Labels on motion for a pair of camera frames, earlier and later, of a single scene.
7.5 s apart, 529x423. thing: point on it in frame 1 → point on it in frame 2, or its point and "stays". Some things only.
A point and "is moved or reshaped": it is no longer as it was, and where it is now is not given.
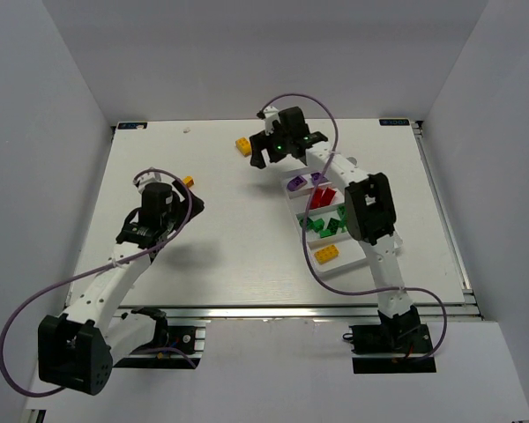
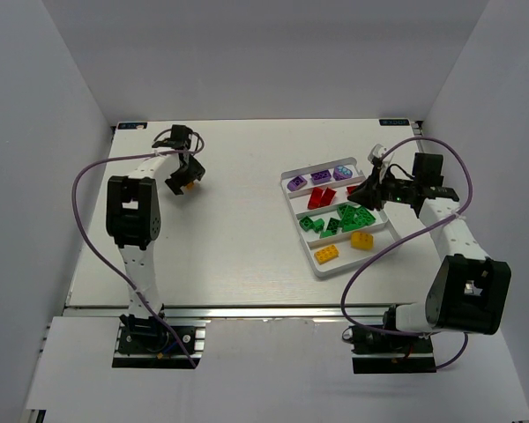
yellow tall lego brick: x=243 y=145 is moved or reshaped
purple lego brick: x=296 y=182 stays
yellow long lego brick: x=326 y=254 stays
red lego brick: x=316 y=198 stays
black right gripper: x=274 y=144 → x=376 y=192
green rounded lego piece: x=316 y=225 stays
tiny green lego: x=331 y=229 stays
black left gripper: x=187 y=204 → x=183 y=177
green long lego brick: x=342 y=213 stays
